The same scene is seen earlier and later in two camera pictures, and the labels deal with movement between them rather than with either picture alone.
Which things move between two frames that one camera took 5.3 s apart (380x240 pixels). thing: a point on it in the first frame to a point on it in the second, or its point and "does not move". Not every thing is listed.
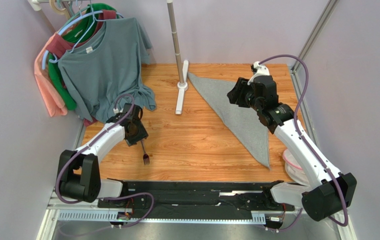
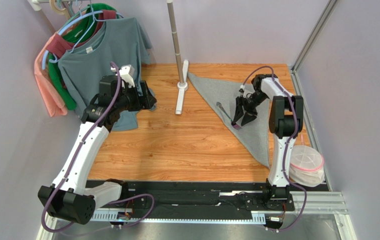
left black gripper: x=142 y=133 to x=145 y=101
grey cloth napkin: x=245 y=121 does not move
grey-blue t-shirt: x=109 y=63 does not move
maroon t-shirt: x=59 y=44 does not move
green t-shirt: x=79 y=30 does not move
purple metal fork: x=146 y=157 to x=234 y=125
